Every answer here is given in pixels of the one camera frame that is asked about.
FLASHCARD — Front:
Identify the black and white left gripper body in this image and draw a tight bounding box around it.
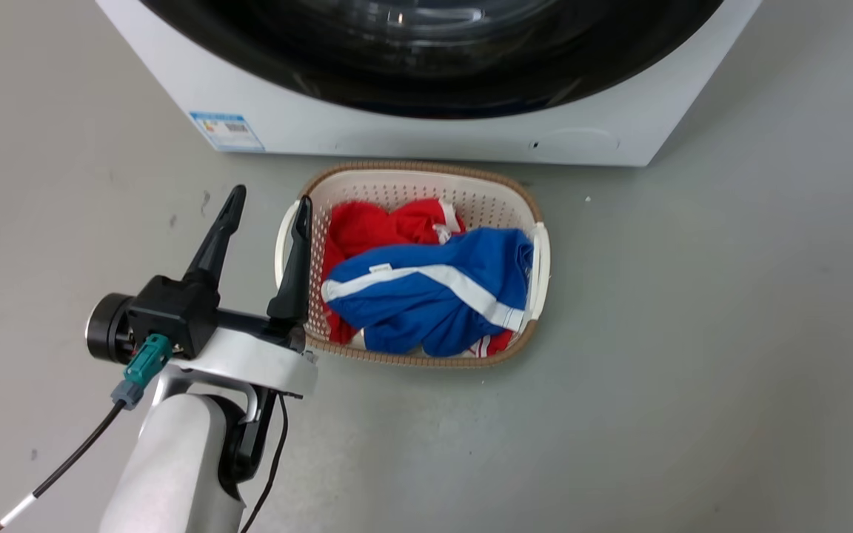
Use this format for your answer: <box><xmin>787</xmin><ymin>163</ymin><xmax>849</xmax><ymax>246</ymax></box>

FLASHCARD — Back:
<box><xmin>86</xmin><ymin>275</ymin><xmax>318</xmax><ymax>398</ymax></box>

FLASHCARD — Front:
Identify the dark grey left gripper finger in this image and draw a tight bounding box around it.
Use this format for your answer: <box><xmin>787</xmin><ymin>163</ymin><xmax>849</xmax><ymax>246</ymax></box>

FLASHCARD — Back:
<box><xmin>184</xmin><ymin>185</ymin><xmax>247</xmax><ymax>290</ymax></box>
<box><xmin>267</xmin><ymin>195</ymin><xmax>314</xmax><ymax>327</ymax></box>

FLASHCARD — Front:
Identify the white front-load washing machine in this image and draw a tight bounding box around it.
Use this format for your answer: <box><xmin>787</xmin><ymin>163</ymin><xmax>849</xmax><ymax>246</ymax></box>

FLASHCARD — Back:
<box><xmin>95</xmin><ymin>0</ymin><xmax>763</xmax><ymax>167</ymax></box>

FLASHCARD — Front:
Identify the black round glass washer door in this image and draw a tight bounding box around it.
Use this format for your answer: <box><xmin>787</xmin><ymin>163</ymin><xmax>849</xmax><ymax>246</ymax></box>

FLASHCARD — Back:
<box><xmin>138</xmin><ymin>0</ymin><xmax>725</xmax><ymax>120</ymax></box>

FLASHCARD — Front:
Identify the red garment with white trim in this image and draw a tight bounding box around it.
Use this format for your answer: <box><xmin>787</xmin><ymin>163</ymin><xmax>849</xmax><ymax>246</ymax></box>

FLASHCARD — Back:
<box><xmin>321</xmin><ymin>198</ymin><xmax>516</xmax><ymax>359</ymax></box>

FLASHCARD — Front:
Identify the blue energy label sticker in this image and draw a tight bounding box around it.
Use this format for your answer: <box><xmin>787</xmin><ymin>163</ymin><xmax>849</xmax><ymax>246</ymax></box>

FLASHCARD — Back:
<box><xmin>190</xmin><ymin>111</ymin><xmax>266</xmax><ymax>153</ymax></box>

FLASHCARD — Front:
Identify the blue garment with white stripe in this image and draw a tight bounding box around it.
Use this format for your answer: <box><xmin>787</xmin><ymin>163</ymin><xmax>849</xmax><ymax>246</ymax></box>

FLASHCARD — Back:
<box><xmin>321</xmin><ymin>227</ymin><xmax>535</xmax><ymax>358</ymax></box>

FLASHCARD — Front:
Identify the cream perforated laundry basket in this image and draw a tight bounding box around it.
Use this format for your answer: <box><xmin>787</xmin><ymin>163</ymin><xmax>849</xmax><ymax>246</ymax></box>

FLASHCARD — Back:
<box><xmin>274</xmin><ymin>160</ymin><xmax>550</xmax><ymax>369</ymax></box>

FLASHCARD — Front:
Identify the teal cable connector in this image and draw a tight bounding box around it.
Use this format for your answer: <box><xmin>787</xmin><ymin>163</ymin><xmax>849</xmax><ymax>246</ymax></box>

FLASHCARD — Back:
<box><xmin>110</xmin><ymin>333</ymin><xmax>174</xmax><ymax>411</ymax></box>

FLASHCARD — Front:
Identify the black cable with white band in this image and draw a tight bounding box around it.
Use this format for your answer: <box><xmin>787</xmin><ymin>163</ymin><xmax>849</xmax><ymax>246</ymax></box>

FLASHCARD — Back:
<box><xmin>0</xmin><ymin>400</ymin><xmax>127</xmax><ymax>533</ymax></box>

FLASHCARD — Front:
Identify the thin black cable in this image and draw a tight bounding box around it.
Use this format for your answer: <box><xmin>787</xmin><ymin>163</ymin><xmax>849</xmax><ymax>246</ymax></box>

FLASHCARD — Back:
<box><xmin>240</xmin><ymin>392</ymin><xmax>289</xmax><ymax>533</ymax></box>

